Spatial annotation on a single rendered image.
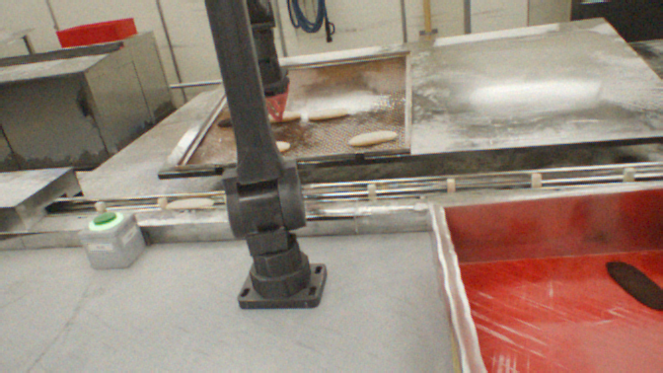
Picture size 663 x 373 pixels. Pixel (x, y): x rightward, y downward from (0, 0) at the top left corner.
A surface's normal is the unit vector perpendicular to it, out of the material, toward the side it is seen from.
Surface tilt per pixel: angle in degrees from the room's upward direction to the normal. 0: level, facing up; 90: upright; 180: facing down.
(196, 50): 90
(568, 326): 0
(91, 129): 90
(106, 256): 90
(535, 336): 0
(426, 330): 0
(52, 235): 90
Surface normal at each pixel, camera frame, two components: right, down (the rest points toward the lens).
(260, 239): 0.07, 0.41
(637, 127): -0.18, -0.80
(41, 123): -0.15, 0.44
